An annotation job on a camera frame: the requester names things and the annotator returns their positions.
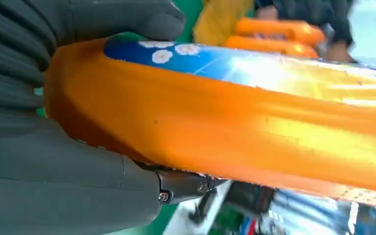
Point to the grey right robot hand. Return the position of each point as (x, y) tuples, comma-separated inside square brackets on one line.
[(61, 188)]

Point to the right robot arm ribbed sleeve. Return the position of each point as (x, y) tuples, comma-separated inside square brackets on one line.
[(9, 48)]

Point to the yellow sheet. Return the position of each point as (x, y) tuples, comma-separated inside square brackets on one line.
[(220, 19)]

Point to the person's hand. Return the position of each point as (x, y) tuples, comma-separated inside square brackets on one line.
[(266, 13), (337, 52)]

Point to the person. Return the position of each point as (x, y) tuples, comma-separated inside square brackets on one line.
[(311, 11)]

